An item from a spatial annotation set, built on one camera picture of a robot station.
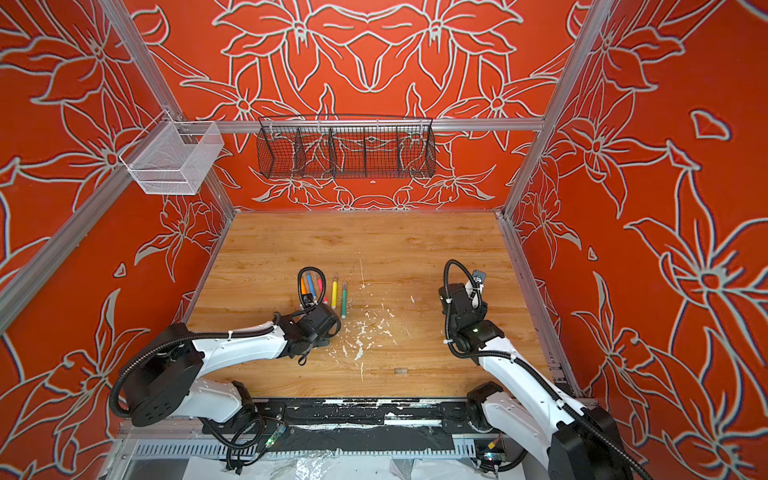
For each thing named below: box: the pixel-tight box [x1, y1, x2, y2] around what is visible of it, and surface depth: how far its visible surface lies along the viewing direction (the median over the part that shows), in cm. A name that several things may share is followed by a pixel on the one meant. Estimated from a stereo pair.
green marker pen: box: [341, 282, 348, 319], surface depth 97 cm
